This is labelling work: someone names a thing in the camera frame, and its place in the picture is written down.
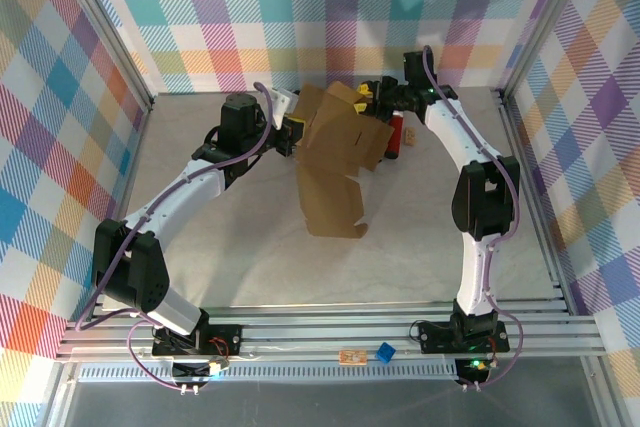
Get brown cardboard paper box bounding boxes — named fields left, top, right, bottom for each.
left=292, top=81, right=396, bottom=238

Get red cylinder with grey cap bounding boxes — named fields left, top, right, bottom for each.
left=384, top=111, right=405, bottom=161

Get small circuit board with LED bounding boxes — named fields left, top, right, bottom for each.
left=457, top=356, right=494, bottom=381
left=172, top=356, right=232, bottom=381

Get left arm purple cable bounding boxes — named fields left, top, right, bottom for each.
left=74, top=80, right=279, bottom=392

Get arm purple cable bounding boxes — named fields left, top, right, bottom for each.
left=74, top=80, right=279, bottom=392
left=422, top=45, right=525, bottom=391

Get aluminium side frame rail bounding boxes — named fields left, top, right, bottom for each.
left=497, top=89, right=574, bottom=311
left=113, top=94, right=157, bottom=223

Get aluminium frame post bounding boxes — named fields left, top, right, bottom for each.
left=47, top=0, right=156, bottom=113
left=497, top=0, right=601, bottom=98

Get aluminium front frame rails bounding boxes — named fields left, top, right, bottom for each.
left=54, top=299, right=619, bottom=363

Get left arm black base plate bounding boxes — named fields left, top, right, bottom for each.
left=151, top=322, right=244, bottom=358

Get slotted grey cable duct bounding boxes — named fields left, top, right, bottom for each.
left=74, top=364, right=466, bottom=384

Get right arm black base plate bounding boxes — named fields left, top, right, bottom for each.
left=417, top=319, right=511, bottom=354

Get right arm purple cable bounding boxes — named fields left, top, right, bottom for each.
left=422, top=45, right=525, bottom=391

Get aluminium frame leg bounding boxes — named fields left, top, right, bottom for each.
left=582, top=356, right=626, bottom=427
left=42, top=361, right=76, bottom=427

